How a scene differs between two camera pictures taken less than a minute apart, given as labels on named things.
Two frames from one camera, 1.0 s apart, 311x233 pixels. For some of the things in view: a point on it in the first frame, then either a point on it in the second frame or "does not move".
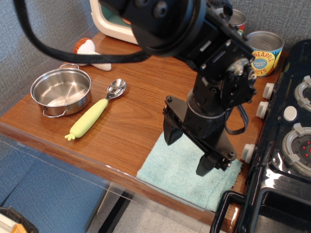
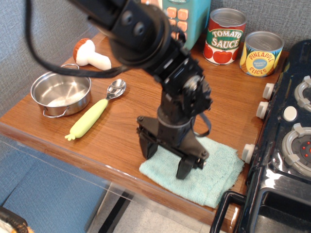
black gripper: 208,134 to 181,140
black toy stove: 278,196 does not move
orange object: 18,228 to 29,230
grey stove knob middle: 262,109 does not move
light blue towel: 173,168 does not move
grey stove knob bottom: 248,152 does not move
